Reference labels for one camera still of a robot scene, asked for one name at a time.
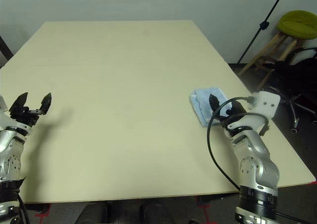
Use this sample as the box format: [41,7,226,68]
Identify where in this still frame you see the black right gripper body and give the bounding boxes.
[214,107,248,128]

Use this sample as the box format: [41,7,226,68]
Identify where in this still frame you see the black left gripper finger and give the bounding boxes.
[38,92,53,115]
[9,92,29,112]

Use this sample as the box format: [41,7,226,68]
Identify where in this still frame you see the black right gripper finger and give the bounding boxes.
[231,101,248,116]
[209,93,221,113]

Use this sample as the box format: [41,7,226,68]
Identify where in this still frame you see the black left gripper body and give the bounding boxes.
[8,106,42,132]

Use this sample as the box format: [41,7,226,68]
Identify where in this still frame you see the light blue terry towel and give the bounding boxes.
[189,86,227,128]

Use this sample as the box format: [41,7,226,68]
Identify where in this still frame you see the beige side table black legs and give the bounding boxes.
[0,35,14,61]

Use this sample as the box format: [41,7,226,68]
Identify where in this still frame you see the black office chair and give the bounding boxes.
[262,46,317,133]

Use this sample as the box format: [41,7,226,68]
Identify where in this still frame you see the black tripod stand pole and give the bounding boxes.
[237,0,289,64]

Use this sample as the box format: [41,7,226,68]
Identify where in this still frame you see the green stool with wooden legs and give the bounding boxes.
[237,10,317,91]

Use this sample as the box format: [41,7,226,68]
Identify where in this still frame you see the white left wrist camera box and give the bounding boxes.
[0,94,16,131]

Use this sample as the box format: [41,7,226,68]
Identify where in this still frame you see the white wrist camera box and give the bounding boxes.
[226,90,281,136]
[0,94,16,131]

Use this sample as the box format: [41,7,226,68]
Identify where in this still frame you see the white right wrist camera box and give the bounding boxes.
[226,90,281,136]

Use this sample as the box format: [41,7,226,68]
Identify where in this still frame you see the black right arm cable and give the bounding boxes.
[206,96,256,193]

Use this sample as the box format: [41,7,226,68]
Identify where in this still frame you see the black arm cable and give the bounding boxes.
[206,96,256,193]
[14,196,31,224]

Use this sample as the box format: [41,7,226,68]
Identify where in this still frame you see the black table base frame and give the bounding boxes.
[24,203,51,215]

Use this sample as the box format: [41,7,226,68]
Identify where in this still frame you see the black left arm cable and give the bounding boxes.
[14,196,31,224]

